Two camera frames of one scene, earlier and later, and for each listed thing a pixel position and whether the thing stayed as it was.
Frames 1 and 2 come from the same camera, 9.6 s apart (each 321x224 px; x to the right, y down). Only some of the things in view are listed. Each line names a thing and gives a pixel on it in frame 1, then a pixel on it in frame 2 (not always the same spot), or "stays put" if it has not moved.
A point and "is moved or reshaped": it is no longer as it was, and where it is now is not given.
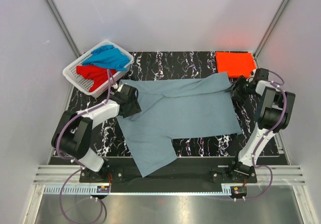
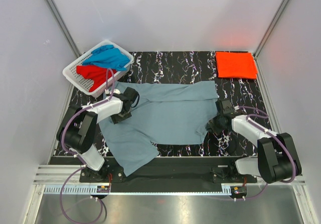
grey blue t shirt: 177,108 is moved or reshaped
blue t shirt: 105,56 stays put
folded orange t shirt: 235,64 stays put
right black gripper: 240,97 to 213,128
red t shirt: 99,75 stays put
